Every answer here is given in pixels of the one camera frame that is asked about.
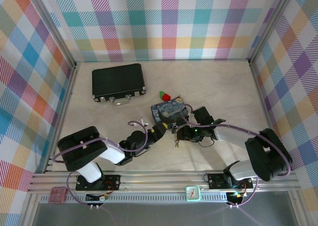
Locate starry night painted tin box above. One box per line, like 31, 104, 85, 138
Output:
151, 98, 186, 125

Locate mint green square clock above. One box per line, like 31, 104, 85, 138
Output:
185, 185, 201, 202

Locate grey metal shelf plate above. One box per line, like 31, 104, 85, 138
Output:
23, 191, 305, 226

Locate pink transparent plastic box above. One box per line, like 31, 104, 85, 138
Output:
48, 187, 68, 204

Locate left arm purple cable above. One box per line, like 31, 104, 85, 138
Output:
53, 120, 151, 208

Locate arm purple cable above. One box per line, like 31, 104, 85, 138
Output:
180, 104, 293, 208
53, 120, 151, 208

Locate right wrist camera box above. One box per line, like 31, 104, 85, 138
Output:
188, 111, 200, 124

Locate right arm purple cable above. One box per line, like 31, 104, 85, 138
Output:
180, 104, 293, 208

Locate wide aluminium mounting rail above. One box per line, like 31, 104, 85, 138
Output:
27, 170, 302, 195

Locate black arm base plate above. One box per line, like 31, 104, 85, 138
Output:
75, 174, 122, 191
207, 172, 254, 190

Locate black briefcase with metal handle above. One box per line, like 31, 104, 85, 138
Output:
91, 63, 148, 106

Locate perforated metal cable tray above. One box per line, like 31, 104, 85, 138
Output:
37, 193, 300, 204

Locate thin aluminium frame rail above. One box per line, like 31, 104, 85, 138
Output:
74, 58, 250, 64

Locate small controller board with wires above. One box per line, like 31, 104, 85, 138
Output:
85, 192, 110, 203
227, 191, 247, 203

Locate aluminium frame post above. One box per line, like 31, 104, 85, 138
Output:
31, 0, 77, 67
247, 0, 298, 67

